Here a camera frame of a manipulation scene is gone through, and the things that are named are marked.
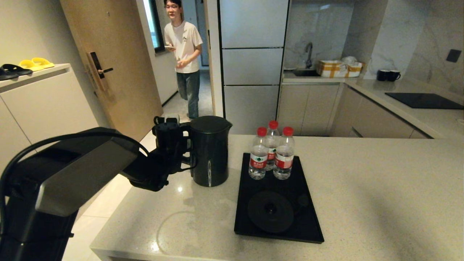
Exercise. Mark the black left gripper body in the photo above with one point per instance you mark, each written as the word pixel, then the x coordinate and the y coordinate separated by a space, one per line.
pixel 172 148

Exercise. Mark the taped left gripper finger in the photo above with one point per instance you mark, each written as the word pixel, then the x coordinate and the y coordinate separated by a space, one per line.
pixel 172 119

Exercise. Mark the black electric kettle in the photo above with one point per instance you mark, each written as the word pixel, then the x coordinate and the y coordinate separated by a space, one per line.
pixel 210 152

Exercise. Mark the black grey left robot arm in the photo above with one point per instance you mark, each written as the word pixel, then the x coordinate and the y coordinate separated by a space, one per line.
pixel 72 170

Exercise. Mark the water bottle red label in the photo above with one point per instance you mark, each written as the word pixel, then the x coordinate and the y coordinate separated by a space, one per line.
pixel 273 127
pixel 258 163
pixel 284 163

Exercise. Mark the black round kettle base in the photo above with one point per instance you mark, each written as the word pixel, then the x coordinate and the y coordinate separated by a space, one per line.
pixel 270 212

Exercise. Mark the wooden door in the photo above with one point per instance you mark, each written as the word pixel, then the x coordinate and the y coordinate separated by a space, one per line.
pixel 123 72

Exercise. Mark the person in white t-shirt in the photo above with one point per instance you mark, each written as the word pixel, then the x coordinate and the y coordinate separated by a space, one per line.
pixel 183 43

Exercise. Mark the black framed window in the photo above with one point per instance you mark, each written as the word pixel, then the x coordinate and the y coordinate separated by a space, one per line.
pixel 154 29

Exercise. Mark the grey tall refrigerator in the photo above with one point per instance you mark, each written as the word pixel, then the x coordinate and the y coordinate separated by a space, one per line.
pixel 253 65

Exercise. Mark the beige shoe cabinet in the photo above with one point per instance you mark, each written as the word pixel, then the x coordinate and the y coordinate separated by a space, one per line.
pixel 47 105

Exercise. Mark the beige kitchen base cabinets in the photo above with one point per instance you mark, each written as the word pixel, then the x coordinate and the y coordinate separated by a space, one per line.
pixel 308 108

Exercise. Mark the yellow slipper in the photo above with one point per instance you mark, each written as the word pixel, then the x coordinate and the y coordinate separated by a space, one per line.
pixel 30 65
pixel 43 61

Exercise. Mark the dark kitchen sink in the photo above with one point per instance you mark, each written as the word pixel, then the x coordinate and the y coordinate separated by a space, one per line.
pixel 306 73

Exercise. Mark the black rectangular serving tray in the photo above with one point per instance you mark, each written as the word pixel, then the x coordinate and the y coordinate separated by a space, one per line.
pixel 301 221

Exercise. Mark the metal kitchen faucet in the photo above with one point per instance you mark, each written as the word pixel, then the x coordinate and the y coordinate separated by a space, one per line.
pixel 309 54

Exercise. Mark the black slipper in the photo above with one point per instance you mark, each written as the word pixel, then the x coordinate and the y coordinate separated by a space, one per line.
pixel 16 69
pixel 7 75

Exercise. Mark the large taped cardboard box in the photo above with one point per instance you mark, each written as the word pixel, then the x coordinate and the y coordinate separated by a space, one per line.
pixel 330 69

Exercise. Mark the white crumpled bag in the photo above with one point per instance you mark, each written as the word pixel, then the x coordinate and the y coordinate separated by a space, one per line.
pixel 348 60

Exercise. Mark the small taped cardboard box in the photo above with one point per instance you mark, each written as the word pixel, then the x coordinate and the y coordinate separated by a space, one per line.
pixel 354 70

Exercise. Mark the black mug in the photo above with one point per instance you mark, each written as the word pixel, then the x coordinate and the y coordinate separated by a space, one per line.
pixel 392 75
pixel 381 75

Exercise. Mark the black induction cooktop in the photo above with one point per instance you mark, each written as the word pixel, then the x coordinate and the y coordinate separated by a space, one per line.
pixel 424 100

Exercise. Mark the dark wall socket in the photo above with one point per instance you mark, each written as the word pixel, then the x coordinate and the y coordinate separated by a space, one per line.
pixel 453 55

